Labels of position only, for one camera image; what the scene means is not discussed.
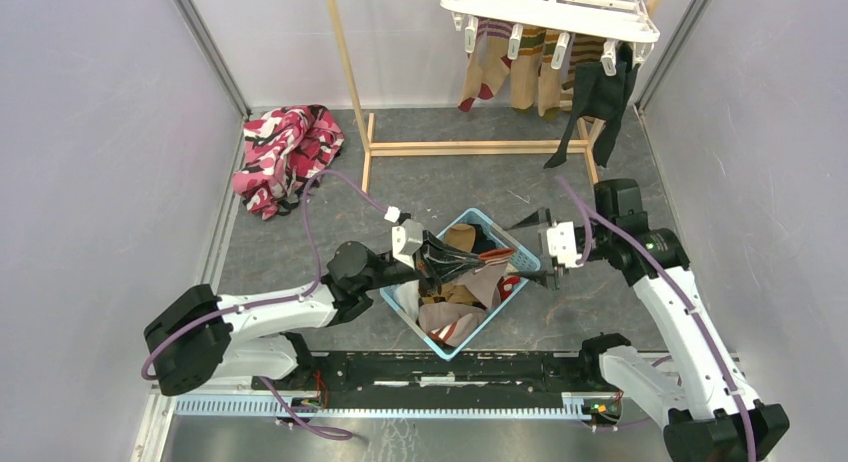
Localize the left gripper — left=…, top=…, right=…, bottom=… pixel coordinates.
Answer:
left=360, top=230, right=485, bottom=295

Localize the beige pink sock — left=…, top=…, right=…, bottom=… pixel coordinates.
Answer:
left=456, top=248, right=515, bottom=309

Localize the black sock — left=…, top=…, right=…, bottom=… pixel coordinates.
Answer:
left=543, top=62, right=605, bottom=169
left=592, top=43, right=640, bottom=167

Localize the brown striped sock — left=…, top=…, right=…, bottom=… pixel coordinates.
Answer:
left=560, top=34, right=606, bottom=112

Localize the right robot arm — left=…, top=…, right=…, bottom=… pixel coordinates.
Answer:
left=517, top=178, right=790, bottom=461

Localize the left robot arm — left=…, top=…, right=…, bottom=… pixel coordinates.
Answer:
left=141, top=232, right=486, bottom=396

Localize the wooden hanger stand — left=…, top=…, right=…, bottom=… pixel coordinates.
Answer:
left=321, top=0, right=673, bottom=195

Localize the tan ribbed sock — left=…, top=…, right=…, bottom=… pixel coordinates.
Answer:
left=419, top=223, right=497, bottom=310

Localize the navy blue sock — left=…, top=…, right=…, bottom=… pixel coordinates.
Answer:
left=472, top=223, right=514, bottom=254

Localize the red santa sock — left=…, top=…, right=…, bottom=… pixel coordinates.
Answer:
left=497, top=276, right=522, bottom=302

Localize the light blue laundry basket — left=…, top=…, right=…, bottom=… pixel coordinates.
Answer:
left=380, top=208, right=541, bottom=361

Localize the red purple striped sock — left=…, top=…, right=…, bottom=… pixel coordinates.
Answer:
left=458, top=19, right=513, bottom=112

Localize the pink camouflage cloth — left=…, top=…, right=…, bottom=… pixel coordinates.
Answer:
left=231, top=104, right=345, bottom=220

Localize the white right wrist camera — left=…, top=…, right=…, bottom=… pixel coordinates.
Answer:
left=540, top=221, right=584, bottom=271

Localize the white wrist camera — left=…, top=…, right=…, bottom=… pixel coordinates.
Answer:
left=384, top=206, right=424, bottom=268
left=540, top=221, right=584, bottom=271

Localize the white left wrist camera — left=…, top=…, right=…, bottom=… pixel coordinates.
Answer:
left=384, top=206, right=424, bottom=268

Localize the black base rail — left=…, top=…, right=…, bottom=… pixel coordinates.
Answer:
left=271, top=351, right=618, bottom=410

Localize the light blue cable tray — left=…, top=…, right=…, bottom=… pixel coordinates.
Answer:
left=174, top=395, right=591, bottom=421

